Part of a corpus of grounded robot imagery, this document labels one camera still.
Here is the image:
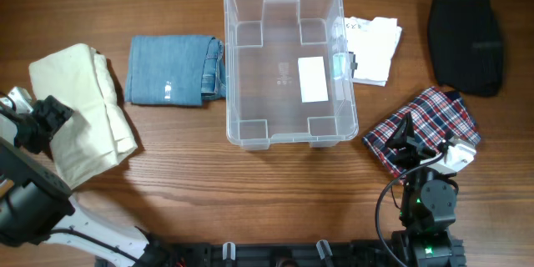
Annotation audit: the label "cream cloth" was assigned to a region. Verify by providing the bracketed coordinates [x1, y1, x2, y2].
[28, 43, 138, 189]

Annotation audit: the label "blue denim jeans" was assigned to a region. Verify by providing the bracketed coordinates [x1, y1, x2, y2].
[124, 35, 226, 107]

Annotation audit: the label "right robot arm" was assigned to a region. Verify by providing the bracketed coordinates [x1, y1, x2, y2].
[380, 113, 466, 267]

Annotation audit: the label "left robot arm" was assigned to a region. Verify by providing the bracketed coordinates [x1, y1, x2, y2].
[1, 94, 178, 267]

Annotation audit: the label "white label in container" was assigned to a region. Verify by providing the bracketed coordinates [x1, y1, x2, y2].
[298, 57, 329, 103]

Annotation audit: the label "clear plastic storage container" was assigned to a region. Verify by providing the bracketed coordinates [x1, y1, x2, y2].
[224, 0, 359, 150]

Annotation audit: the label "plaid folded shirt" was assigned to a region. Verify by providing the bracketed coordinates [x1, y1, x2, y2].
[362, 87, 481, 177]

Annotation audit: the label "white folded t-shirt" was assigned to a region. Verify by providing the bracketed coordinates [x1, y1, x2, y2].
[345, 17, 402, 87]

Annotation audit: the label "black folded garment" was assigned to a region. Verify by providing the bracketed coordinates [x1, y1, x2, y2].
[427, 0, 505, 97]

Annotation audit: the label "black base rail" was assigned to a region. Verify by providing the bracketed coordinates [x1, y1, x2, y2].
[94, 239, 467, 267]

